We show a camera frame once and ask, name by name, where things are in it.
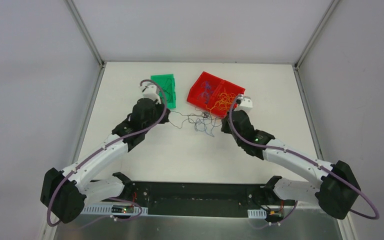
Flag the blue black wire bundle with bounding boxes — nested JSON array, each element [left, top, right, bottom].
[[168, 110, 224, 138]]

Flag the blue wires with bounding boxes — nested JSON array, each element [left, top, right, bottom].
[[196, 80, 217, 104]]

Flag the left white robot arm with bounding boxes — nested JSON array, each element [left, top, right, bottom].
[[40, 97, 171, 227]]

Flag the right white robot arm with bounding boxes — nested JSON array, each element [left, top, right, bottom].
[[221, 110, 361, 220]]

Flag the green plastic bin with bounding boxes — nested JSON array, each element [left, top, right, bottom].
[[150, 74, 176, 110]]

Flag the red plastic double bin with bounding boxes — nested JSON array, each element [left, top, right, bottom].
[[186, 71, 246, 118]]

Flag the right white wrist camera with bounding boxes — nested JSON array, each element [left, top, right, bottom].
[[234, 94, 253, 113]]

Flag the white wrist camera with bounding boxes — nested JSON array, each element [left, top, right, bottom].
[[139, 83, 162, 104], [234, 94, 253, 113]]

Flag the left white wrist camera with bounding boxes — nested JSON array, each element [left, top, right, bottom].
[[139, 83, 162, 104]]

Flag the yellow wires in red bin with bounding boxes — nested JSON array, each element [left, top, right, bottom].
[[205, 86, 243, 115]]

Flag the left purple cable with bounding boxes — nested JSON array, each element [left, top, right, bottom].
[[46, 79, 168, 228]]

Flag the purple cable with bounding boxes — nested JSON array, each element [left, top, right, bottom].
[[228, 97, 380, 229], [46, 79, 168, 228]]

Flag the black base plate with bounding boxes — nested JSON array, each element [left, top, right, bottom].
[[100, 180, 299, 219]]

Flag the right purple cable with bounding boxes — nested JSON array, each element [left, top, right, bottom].
[[228, 97, 380, 229]]

